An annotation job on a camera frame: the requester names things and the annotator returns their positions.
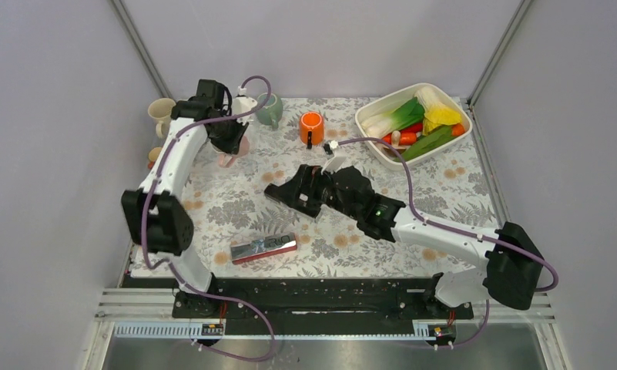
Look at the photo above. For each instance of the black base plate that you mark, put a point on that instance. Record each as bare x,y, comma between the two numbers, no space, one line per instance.
310,306

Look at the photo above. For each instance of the black rectangular box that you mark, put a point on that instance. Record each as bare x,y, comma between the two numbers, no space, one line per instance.
293,199

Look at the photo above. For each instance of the cream ceramic mug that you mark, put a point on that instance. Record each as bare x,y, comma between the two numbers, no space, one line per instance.
160,112

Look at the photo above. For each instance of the green ceramic mug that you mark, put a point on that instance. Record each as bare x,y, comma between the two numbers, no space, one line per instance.
272,112

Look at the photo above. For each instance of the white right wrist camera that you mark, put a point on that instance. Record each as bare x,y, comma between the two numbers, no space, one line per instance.
336,157

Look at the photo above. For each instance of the small orange cup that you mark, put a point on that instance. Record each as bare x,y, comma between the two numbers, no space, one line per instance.
153,156

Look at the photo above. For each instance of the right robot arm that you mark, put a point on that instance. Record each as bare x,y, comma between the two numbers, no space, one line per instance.
505,263

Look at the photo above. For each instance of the light pink mug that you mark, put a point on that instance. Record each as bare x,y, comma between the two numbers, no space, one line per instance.
226,160

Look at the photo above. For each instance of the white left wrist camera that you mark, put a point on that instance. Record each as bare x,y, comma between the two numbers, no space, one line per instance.
243,104

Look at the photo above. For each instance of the silver red stapler box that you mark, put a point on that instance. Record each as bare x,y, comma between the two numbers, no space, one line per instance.
265,247

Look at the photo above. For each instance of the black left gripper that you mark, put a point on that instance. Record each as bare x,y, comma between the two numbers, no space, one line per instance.
231,145

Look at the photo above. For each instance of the wooden toy mushroom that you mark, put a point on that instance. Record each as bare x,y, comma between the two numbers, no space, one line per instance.
394,139

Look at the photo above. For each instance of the yellow toy cabbage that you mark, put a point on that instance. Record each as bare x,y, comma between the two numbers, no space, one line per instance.
436,112

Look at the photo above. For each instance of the large orange mug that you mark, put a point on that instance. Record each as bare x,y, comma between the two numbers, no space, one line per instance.
311,129

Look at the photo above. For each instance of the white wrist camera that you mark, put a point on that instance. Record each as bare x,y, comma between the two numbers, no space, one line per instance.
336,157
243,104

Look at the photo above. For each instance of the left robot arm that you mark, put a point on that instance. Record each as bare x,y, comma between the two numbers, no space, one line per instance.
156,218

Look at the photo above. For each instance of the floral tablecloth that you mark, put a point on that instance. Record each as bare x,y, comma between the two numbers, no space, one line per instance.
229,208

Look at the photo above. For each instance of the orange toy carrot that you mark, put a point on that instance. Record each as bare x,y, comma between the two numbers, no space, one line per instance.
411,134

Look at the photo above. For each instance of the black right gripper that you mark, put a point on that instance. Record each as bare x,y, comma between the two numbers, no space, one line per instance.
306,169

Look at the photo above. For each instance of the white plastic basin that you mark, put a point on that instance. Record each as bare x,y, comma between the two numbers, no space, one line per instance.
388,156

